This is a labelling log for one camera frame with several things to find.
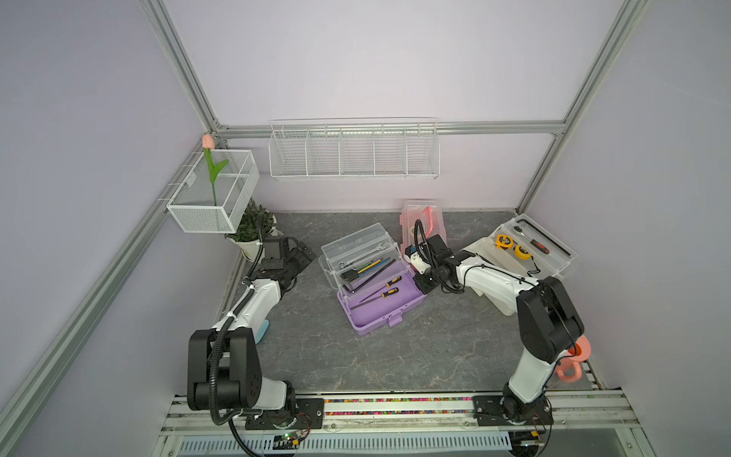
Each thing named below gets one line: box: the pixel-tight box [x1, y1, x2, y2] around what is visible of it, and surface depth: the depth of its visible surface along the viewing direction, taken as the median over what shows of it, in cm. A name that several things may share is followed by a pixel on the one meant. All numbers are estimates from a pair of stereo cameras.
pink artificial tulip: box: [201, 133, 230, 207], surface depth 86 cm
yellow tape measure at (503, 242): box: [495, 234, 514, 251], surface depth 101 cm
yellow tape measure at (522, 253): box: [513, 244, 533, 260], surface depth 98 cm
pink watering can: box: [554, 334, 592, 383], surface depth 74 cm
